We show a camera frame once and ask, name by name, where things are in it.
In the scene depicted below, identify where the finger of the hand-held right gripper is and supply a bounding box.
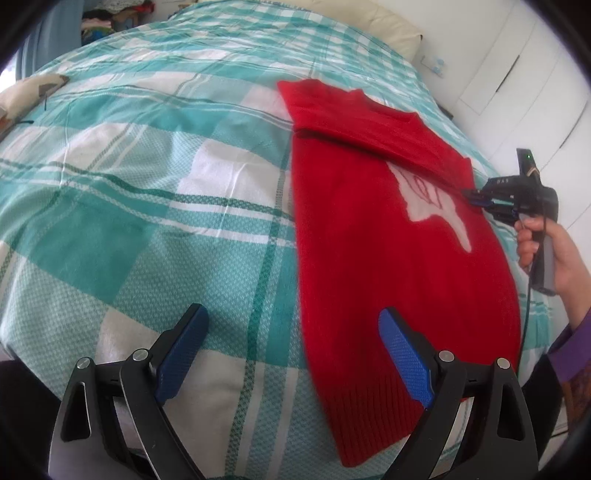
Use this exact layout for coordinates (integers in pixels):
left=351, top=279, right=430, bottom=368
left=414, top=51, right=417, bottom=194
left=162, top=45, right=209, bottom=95
left=481, top=204, right=522, bottom=228
left=462, top=187, right=493, bottom=206

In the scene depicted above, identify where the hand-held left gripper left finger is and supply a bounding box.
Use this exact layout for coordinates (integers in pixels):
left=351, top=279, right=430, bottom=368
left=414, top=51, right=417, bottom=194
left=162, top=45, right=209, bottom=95
left=47, top=303, right=209, bottom=480

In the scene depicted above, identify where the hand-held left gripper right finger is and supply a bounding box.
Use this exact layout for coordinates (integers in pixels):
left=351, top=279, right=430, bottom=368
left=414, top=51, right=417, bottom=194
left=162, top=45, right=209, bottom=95
left=379, top=307, right=540, bottom=480

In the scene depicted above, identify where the red sweater with white print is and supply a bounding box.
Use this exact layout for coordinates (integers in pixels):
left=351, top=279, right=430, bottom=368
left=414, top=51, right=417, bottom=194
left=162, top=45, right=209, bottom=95
left=276, top=78, right=522, bottom=467

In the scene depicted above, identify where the person's right forearm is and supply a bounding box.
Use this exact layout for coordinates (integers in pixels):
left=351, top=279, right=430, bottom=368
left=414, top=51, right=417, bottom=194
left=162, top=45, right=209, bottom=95
left=547, top=286, right=591, bottom=384

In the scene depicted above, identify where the pile of mixed clothes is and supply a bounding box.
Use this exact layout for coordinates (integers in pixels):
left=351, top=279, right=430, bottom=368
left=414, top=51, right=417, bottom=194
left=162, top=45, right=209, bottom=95
left=81, top=0, right=158, bottom=44

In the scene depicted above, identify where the person's right hand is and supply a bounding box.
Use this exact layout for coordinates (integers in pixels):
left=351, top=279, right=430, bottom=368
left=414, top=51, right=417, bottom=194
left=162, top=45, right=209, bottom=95
left=515, top=216, right=591, bottom=319

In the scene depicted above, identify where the person's dark clothing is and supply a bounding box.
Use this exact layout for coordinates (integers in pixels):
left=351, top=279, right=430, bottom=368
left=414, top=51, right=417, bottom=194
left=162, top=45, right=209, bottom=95
left=522, top=355, right=591, bottom=444

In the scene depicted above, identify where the teal checked bed blanket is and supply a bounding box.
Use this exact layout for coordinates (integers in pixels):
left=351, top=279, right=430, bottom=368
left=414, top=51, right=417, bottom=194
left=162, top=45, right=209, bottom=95
left=0, top=0, right=555, bottom=480

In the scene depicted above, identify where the white wardrobe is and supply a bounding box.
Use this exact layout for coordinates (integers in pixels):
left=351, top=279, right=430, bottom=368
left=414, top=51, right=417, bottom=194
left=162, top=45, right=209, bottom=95
left=416, top=0, right=591, bottom=232

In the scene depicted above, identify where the cream padded headboard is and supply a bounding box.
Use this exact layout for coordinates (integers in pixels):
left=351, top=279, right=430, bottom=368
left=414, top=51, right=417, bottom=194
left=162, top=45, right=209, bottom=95
left=291, top=0, right=424, bottom=63

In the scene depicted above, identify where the beige patterned pillow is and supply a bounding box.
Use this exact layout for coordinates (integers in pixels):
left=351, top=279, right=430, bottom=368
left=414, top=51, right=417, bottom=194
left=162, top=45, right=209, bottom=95
left=0, top=73, right=70, bottom=139

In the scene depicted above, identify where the blue curtain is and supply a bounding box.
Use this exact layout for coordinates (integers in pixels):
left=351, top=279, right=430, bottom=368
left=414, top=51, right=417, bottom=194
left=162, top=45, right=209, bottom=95
left=14, top=0, right=86, bottom=75

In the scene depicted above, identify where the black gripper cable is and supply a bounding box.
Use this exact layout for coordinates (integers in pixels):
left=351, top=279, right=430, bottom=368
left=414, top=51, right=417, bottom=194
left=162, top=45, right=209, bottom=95
left=515, top=217, right=550, bottom=374

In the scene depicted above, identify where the white wall socket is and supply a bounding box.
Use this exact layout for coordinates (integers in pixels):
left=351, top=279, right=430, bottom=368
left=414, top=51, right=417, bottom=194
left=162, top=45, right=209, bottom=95
left=420, top=54, right=448, bottom=75

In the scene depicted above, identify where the thin dark cable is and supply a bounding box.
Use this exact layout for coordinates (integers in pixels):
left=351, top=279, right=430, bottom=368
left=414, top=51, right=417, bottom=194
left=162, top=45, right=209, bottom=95
left=16, top=90, right=49, bottom=125

